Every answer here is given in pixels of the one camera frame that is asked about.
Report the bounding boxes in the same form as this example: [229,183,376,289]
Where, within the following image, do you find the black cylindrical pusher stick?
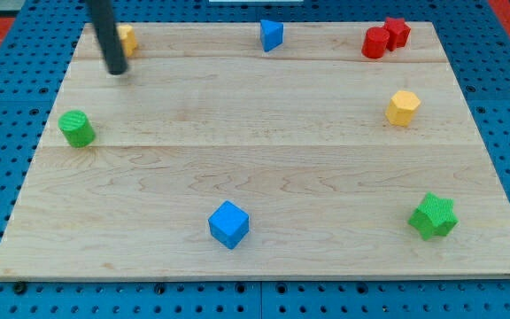
[86,0,128,75]

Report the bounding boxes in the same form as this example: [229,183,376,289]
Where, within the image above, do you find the yellow heart block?
[117,24,138,58]

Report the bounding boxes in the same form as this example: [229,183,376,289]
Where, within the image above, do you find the yellow hexagon block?
[385,90,421,127]

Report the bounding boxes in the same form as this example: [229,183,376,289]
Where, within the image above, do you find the green cylinder block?
[58,110,96,148]

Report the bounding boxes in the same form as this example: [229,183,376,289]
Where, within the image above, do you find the blue triangle block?
[259,19,284,52]

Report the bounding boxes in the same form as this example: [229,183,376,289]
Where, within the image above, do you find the light wooden board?
[0,22,510,282]

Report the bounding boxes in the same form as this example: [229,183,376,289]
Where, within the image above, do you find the blue cube block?
[208,201,250,250]

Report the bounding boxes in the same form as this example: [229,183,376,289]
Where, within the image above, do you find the red cylinder block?
[361,27,390,59]

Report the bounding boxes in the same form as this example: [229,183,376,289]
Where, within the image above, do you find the red star block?
[383,17,411,51]

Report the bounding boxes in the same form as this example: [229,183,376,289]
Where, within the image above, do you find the green star block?
[408,192,459,240]

